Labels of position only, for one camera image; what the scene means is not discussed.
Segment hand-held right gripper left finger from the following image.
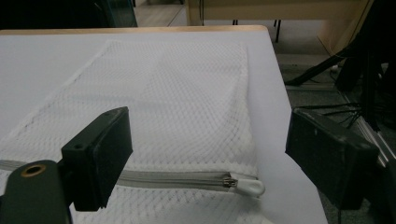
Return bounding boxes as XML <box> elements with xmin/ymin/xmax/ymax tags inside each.
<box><xmin>61</xmin><ymin>106</ymin><xmax>134</xmax><ymax>213</ymax></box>

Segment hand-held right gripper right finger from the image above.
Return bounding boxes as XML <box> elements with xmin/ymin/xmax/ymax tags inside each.
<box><xmin>285</xmin><ymin>107</ymin><xmax>381</xmax><ymax>210</ymax></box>

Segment white mesh laundry bag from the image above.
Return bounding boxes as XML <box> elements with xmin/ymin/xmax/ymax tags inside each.
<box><xmin>0</xmin><ymin>39</ymin><xmax>266</xmax><ymax>224</ymax></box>

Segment black stand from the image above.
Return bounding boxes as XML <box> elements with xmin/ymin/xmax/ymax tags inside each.
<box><xmin>284</xmin><ymin>0</ymin><xmax>396</xmax><ymax>133</ymax></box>

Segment black metal leg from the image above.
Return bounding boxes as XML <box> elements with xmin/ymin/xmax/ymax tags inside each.
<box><xmin>273</xmin><ymin>19</ymin><xmax>282</xmax><ymax>44</ymax></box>

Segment dark furniture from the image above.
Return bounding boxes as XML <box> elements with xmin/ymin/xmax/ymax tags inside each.
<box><xmin>0</xmin><ymin>0</ymin><xmax>138</xmax><ymax>31</ymax></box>

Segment beige wooden furniture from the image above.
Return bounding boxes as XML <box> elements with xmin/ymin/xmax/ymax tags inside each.
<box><xmin>186</xmin><ymin>0</ymin><xmax>375</xmax><ymax>56</ymax></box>

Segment black cables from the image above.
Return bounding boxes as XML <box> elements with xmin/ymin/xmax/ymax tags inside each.
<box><xmin>298</xmin><ymin>102</ymin><xmax>372</xmax><ymax>129</ymax></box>

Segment silver metal rail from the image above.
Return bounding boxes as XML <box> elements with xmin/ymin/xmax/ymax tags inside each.
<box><xmin>341</xmin><ymin>92</ymin><xmax>396</xmax><ymax>170</ymax></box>

